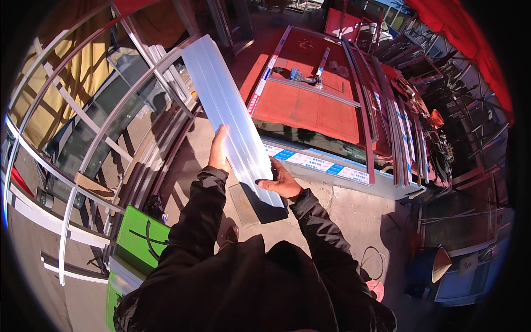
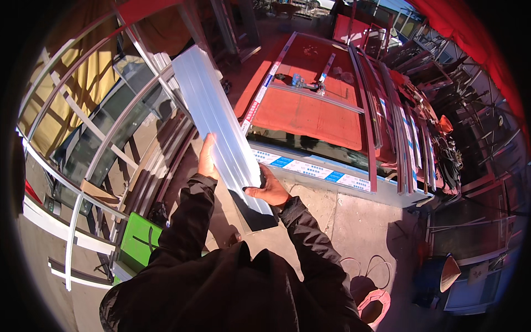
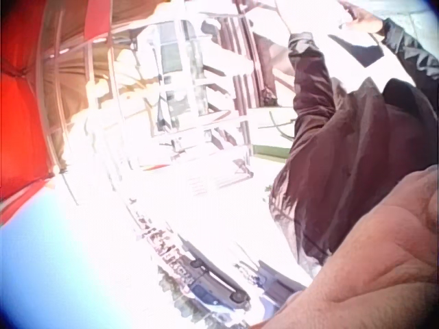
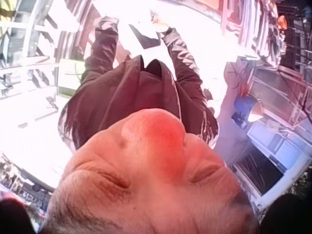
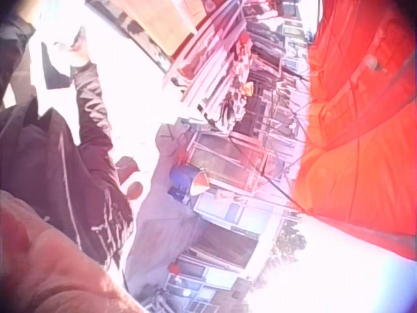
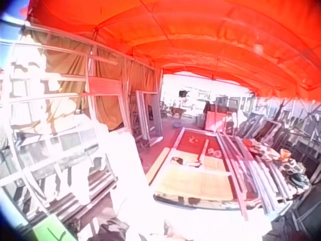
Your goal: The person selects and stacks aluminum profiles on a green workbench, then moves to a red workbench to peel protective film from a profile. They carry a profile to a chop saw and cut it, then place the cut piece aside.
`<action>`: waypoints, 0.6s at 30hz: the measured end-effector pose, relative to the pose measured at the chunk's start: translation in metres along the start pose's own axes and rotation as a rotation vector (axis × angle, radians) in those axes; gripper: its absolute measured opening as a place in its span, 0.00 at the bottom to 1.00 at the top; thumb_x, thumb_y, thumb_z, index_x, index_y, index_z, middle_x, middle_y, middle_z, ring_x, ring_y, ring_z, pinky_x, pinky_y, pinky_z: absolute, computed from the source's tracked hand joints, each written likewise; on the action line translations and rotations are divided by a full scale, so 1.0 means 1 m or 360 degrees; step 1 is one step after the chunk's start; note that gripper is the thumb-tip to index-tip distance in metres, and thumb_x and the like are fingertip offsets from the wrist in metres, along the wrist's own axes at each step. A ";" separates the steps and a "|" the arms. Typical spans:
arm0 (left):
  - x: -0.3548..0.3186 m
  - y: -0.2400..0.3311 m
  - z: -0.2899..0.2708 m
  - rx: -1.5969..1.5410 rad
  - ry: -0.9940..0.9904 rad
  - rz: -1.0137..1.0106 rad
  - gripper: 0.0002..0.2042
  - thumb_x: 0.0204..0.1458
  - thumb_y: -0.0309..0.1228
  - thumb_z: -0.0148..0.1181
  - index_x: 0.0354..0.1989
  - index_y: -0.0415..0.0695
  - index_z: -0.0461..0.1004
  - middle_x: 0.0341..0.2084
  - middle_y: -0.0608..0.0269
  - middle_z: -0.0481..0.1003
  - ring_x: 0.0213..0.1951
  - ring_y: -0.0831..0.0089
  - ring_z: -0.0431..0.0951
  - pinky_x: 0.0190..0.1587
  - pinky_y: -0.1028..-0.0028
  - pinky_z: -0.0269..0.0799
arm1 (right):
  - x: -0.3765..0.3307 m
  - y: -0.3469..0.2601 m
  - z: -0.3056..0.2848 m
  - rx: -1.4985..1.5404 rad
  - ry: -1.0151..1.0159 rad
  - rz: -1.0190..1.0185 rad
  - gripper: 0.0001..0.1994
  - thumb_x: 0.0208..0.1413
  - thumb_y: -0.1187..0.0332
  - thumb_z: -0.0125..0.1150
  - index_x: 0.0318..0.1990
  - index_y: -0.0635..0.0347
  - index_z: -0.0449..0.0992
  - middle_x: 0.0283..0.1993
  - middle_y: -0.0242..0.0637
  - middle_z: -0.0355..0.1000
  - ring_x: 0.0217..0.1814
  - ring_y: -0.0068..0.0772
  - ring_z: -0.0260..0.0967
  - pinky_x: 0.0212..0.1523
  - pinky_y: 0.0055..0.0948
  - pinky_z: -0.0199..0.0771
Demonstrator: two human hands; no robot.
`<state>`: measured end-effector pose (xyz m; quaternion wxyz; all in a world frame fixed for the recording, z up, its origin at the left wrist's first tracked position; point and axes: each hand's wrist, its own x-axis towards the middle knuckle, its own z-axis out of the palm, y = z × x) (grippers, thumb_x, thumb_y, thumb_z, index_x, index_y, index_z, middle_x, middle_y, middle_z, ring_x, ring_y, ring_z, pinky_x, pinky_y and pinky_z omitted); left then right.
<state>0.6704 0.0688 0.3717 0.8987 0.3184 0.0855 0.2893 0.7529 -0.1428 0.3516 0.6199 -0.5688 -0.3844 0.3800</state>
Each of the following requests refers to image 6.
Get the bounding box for leaning grey window frames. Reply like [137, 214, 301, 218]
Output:
[134, 89, 164, 148]

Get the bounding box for brown dog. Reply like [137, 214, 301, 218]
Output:
[169, 106, 188, 119]

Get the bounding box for yellow wooden plank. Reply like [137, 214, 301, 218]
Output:
[145, 147, 172, 185]

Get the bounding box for red panel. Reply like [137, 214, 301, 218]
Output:
[205, 110, 228, 132]

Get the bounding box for work table with red top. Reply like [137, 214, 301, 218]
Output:
[146, 127, 266, 210]

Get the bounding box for red tarp canopy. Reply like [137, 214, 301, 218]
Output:
[26, 0, 321, 101]

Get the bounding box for bundle of aluminium profiles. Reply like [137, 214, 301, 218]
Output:
[216, 130, 294, 216]

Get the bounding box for brown cloth curtain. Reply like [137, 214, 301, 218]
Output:
[26, 29, 161, 131]

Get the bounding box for row of leaning metal frames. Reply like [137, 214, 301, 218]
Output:
[235, 96, 321, 161]

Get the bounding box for hanging light bulb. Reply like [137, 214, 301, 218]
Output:
[252, 36, 264, 55]

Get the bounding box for heap of tools and clutter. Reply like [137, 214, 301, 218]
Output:
[242, 137, 313, 195]

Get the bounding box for green sheet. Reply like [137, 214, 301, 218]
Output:
[32, 215, 77, 241]

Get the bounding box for aluminium window frame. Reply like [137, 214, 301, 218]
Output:
[168, 127, 249, 221]

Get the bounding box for large metal window frame rack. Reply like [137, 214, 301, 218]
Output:
[0, 24, 131, 224]

